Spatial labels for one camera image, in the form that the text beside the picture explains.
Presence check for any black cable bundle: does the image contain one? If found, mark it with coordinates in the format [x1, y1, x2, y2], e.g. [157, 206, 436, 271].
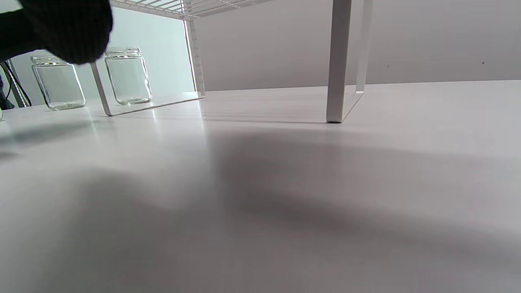
[0, 60, 32, 110]

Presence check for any clear glass jar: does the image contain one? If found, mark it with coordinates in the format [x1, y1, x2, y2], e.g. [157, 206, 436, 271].
[104, 46, 153, 106]
[31, 55, 86, 111]

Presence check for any white wire rack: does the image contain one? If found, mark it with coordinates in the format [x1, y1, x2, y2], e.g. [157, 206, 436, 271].
[90, 0, 373, 123]

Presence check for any person's right hand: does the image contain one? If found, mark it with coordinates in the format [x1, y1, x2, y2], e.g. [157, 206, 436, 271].
[0, 0, 114, 65]

